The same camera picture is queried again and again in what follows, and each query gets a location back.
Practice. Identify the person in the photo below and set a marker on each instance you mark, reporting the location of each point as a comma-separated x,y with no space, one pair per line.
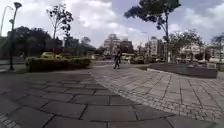
117,60

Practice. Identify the pale vehicle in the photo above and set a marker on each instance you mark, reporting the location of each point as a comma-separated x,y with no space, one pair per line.
127,56

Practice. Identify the group of buildings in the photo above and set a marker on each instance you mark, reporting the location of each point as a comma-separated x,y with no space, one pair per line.
113,45

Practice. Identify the grey stone slab pavement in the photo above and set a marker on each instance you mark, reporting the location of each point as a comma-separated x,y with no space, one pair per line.
100,100

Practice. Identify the low green hedge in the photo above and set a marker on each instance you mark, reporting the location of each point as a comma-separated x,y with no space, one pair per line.
56,64

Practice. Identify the tall broad-crowned tree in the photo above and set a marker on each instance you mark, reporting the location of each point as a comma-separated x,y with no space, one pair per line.
165,31

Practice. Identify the yellow car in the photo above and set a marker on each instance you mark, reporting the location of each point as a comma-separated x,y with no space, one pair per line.
50,55

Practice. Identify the thin sparse tree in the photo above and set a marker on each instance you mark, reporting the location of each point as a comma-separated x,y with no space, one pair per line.
55,30

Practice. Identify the spreading tree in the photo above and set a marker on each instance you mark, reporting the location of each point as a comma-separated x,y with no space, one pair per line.
183,40

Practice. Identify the dark wood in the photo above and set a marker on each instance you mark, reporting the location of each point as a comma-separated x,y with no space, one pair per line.
30,41

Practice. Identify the dark street lamp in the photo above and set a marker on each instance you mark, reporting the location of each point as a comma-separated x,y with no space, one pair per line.
12,41

